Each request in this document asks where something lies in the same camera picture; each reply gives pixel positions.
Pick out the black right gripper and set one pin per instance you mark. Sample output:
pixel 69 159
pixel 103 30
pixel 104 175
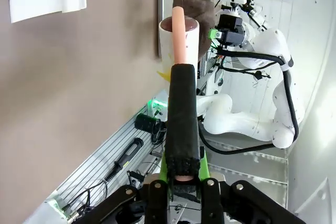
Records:
pixel 232 30

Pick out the green-lit device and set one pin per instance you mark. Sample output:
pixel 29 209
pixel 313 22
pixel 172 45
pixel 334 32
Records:
pixel 155 103

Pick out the black cylindrical knob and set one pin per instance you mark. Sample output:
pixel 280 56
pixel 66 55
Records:
pixel 144 123

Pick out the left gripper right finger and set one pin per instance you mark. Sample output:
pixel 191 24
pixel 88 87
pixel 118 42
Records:
pixel 236 203

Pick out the yellow paper scrap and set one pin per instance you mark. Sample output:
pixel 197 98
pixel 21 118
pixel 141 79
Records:
pixel 164 74

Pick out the silver metal tray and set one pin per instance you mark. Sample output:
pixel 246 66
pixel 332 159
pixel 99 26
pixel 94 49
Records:
pixel 160 11

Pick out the aluminium profile table frame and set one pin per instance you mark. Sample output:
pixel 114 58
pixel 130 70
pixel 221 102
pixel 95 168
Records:
pixel 99 161

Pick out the brown towel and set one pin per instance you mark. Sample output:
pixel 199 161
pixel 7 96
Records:
pixel 203 14

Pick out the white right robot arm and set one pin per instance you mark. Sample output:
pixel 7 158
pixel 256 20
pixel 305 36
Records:
pixel 262 127

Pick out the metal base plate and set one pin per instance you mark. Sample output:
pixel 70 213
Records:
pixel 249 166

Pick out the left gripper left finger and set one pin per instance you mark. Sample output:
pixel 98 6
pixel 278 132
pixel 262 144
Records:
pixel 136 203

